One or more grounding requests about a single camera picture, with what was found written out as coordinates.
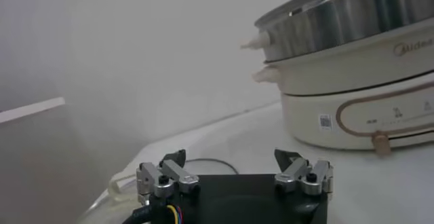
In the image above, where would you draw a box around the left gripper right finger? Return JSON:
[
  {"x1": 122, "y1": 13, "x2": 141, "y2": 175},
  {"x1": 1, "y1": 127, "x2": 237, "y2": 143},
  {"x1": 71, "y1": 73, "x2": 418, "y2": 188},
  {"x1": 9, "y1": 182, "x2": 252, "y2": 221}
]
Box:
[{"x1": 273, "y1": 148, "x2": 335, "y2": 196}]

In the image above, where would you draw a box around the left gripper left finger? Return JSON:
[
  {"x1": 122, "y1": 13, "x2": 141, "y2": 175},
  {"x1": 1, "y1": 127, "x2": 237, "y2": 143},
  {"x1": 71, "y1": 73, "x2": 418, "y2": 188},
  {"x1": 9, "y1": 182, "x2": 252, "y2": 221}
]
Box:
[{"x1": 135, "y1": 148, "x2": 201, "y2": 198}]

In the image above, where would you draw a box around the glass pot lid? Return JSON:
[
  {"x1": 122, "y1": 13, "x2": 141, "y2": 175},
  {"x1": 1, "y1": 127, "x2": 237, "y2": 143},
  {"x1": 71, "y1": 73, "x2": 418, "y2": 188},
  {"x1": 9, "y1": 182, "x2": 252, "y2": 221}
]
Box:
[{"x1": 76, "y1": 157, "x2": 240, "y2": 224}]

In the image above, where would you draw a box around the cream electric cooker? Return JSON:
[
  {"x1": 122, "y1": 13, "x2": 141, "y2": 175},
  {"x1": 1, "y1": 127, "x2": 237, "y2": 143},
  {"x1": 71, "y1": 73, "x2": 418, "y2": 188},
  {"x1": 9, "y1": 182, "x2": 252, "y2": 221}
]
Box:
[{"x1": 252, "y1": 18, "x2": 434, "y2": 157}]

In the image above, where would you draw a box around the stainless steel steamer basket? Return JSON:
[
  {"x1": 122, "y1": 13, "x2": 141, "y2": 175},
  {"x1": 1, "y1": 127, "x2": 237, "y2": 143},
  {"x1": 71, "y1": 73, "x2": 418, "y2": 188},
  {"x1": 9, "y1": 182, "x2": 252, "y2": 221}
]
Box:
[{"x1": 240, "y1": 0, "x2": 434, "y2": 64}]

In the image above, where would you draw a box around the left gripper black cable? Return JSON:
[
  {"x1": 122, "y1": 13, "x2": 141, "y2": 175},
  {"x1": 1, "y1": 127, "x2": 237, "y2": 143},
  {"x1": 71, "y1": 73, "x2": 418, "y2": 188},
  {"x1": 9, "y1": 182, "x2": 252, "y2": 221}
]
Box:
[{"x1": 121, "y1": 203, "x2": 184, "y2": 224}]

